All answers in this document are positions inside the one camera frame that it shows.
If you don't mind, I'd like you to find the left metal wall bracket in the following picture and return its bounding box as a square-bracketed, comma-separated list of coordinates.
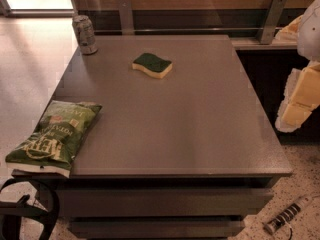
[117, 0, 135, 35]

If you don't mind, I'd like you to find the green and yellow sponge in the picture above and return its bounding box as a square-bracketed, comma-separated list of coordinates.
[132, 53, 173, 79]

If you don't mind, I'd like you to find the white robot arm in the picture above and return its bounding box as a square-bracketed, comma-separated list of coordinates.
[275, 0, 320, 133]

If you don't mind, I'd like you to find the black chair frame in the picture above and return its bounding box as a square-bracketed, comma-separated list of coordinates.
[0, 179, 60, 240]

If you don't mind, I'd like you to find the silver soda can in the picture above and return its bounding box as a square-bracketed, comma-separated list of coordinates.
[72, 15, 98, 55]

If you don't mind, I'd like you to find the white power strip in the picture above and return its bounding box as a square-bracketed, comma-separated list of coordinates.
[264, 195, 314, 235]

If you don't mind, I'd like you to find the metal wall bracket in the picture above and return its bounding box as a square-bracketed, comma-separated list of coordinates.
[256, 0, 287, 45]
[117, 0, 135, 35]

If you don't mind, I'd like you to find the right metal wall bracket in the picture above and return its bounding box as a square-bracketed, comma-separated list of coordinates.
[256, 0, 287, 45]

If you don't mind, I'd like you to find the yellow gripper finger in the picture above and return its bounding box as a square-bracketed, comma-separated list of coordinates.
[275, 61, 320, 133]
[275, 16, 302, 41]

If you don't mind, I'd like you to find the green chip bag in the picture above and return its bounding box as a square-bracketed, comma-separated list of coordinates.
[5, 100, 102, 177]

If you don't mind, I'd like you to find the horizontal metal rail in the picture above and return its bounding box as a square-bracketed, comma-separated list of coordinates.
[93, 26, 284, 35]

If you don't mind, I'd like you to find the grey table with drawers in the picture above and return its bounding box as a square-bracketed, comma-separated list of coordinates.
[48, 35, 292, 240]

